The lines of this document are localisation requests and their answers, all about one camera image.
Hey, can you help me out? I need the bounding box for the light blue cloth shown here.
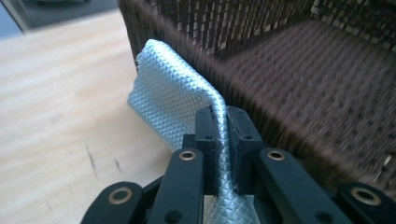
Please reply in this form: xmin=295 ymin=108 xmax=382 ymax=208
xmin=127 ymin=38 xmax=261 ymax=224

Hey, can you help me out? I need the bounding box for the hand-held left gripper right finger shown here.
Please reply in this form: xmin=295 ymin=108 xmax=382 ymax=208
xmin=227 ymin=105 xmax=265 ymax=195

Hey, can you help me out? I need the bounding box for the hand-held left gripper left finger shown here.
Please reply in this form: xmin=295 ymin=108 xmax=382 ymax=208
xmin=183 ymin=105 xmax=218 ymax=196

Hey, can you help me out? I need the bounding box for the brown woven basket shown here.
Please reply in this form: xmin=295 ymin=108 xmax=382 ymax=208
xmin=118 ymin=0 xmax=396 ymax=200

